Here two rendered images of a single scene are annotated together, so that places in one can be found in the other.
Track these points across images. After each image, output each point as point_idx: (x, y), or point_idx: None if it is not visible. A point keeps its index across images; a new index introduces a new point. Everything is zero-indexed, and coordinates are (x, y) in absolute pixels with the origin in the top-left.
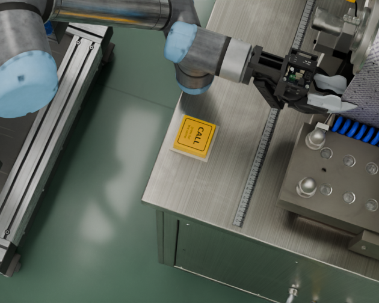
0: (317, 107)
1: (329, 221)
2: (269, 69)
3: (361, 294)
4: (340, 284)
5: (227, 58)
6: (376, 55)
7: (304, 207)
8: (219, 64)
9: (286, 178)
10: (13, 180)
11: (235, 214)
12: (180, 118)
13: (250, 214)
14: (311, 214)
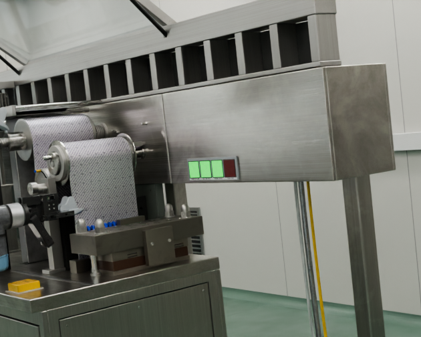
0: (68, 211)
1: (125, 242)
2: (33, 196)
3: (189, 329)
4: (173, 323)
5: (10, 205)
6: (69, 151)
7: (108, 233)
8: (9, 208)
9: (87, 236)
10: None
11: (84, 284)
12: (7, 291)
13: (91, 282)
14: (115, 243)
